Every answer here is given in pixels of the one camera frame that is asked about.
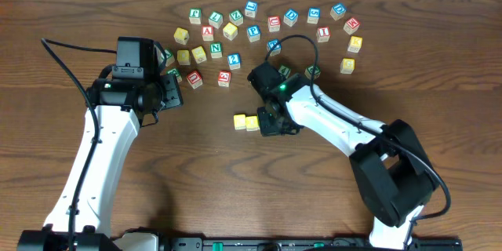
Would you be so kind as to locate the green P block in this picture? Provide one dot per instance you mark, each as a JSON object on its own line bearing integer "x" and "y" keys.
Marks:
{"x": 195, "y": 16}

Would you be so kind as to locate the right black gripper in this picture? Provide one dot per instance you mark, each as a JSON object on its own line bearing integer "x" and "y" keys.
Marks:
{"x": 266, "y": 119}

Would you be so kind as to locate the blue top block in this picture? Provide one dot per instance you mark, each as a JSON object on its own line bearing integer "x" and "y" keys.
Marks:
{"x": 251, "y": 9}

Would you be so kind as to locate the green 4 block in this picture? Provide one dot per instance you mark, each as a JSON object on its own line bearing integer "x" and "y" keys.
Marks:
{"x": 284, "y": 71}

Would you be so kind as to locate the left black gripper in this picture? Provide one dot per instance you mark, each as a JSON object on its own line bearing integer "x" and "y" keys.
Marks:
{"x": 172, "y": 91}

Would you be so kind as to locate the blue T block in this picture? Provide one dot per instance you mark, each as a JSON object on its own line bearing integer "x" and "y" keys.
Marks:
{"x": 274, "y": 47}

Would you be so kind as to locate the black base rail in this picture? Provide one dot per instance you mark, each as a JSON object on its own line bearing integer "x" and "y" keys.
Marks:
{"x": 334, "y": 244}

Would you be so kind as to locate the green J block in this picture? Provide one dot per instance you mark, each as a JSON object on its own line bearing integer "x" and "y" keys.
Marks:
{"x": 312, "y": 71}

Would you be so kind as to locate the yellow S block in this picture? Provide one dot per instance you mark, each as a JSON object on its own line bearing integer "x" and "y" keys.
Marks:
{"x": 199, "y": 54}

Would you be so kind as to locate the green Z block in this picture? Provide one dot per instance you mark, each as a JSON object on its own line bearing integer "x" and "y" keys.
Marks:
{"x": 236, "y": 17}

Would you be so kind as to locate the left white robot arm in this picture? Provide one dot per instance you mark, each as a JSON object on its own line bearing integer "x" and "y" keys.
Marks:
{"x": 117, "y": 103}

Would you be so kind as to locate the green B block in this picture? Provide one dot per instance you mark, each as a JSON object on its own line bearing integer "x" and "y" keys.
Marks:
{"x": 176, "y": 73}

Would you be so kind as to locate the blue 2 block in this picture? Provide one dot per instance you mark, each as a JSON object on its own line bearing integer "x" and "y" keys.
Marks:
{"x": 234, "y": 61}

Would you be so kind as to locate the blue d block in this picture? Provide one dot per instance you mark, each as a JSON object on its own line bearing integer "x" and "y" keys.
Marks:
{"x": 338, "y": 11}
{"x": 290, "y": 17}

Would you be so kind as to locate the green N block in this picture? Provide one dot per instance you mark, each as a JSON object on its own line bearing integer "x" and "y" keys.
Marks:
{"x": 215, "y": 49}

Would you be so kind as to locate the yellow block near left gripper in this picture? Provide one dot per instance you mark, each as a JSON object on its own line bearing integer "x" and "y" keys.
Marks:
{"x": 181, "y": 36}

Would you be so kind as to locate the green V block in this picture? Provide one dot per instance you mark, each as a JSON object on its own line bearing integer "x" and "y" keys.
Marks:
{"x": 169, "y": 57}

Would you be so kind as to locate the yellow block upper middle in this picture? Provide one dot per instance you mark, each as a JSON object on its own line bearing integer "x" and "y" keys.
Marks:
{"x": 230, "y": 31}

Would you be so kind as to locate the blue 5 block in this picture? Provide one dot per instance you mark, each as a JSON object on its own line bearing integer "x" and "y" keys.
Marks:
{"x": 313, "y": 15}

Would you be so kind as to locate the yellow G block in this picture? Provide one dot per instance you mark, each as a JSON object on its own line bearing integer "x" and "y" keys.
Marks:
{"x": 347, "y": 66}

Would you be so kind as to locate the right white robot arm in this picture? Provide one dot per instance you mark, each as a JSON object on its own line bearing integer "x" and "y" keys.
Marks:
{"x": 393, "y": 173}

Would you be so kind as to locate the blue D block right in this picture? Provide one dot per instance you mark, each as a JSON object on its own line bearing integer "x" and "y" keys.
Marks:
{"x": 338, "y": 11}

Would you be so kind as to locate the yellow K block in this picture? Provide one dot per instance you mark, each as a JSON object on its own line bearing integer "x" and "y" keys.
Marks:
{"x": 355, "y": 44}

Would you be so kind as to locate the blue F block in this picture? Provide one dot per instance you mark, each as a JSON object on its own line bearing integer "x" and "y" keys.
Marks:
{"x": 253, "y": 33}

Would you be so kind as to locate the red C block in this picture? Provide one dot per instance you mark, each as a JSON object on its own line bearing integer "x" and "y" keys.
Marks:
{"x": 273, "y": 23}

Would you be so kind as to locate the yellow C block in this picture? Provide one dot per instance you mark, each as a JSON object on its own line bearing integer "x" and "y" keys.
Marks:
{"x": 239, "y": 122}

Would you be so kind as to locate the red I block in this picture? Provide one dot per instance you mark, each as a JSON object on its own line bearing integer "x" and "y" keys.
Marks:
{"x": 323, "y": 34}

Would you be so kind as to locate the red A block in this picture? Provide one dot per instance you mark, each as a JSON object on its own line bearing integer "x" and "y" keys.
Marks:
{"x": 207, "y": 33}

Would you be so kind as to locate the red M block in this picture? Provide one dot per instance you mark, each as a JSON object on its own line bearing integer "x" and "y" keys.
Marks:
{"x": 351, "y": 25}

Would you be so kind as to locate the red U block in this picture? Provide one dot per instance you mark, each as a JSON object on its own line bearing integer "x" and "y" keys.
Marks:
{"x": 195, "y": 79}

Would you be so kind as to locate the yellow o block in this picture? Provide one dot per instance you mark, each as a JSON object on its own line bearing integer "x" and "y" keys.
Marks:
{"x": 252, "y": 123}
{"x": 183, "y": 57}

